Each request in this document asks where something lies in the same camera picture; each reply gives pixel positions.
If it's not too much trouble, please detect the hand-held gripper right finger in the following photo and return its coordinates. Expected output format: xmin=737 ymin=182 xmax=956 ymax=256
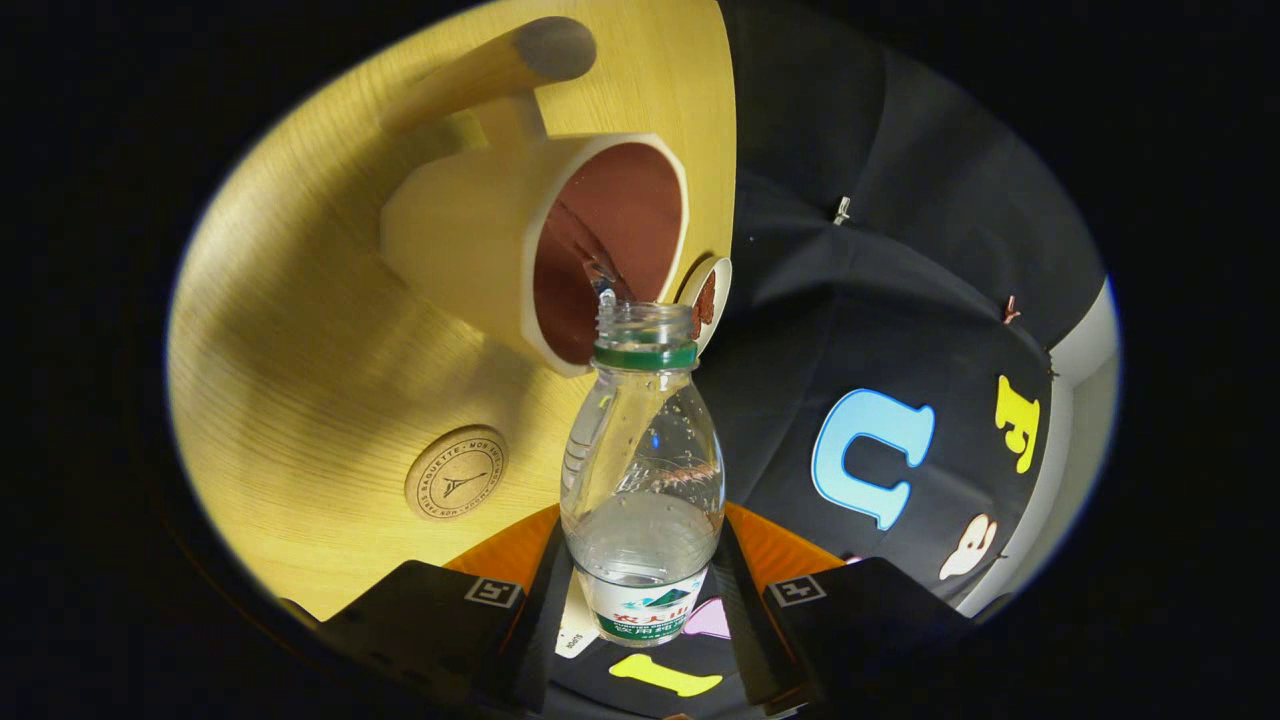
xmin=712 ymin=500 xmax=976 ymax=716

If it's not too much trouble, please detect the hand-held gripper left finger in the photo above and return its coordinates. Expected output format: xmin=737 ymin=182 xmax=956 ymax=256
xmin=315 ymin=503 xmax=577 ymax=716

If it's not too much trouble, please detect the round wooden coaster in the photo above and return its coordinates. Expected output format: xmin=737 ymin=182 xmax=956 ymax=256
xmin=404 ymin=425 xmax=509 ymax=521

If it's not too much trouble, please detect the clear plastic juice bottle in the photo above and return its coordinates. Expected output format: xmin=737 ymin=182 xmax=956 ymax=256
xmin=559 ymin=290 xmax=727 ymax=648

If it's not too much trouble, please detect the cream cup with wooden handle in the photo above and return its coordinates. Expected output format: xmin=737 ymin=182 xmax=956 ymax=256
xmin=380 ymin=17 xmax=691 ymax=379

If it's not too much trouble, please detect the round white plate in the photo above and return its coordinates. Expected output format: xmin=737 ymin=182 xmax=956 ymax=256
xmin=678 ymin=256 xmax=733 ymax=356

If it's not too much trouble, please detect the wooden table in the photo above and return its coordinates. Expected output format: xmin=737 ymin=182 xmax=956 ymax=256
xmin=165 ymin=0 xmax=738 ymax=621

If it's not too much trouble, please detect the black backdrop cloth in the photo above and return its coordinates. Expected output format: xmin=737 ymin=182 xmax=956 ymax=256
xmin=545 ymin=0 xmax=1111 ymax=720

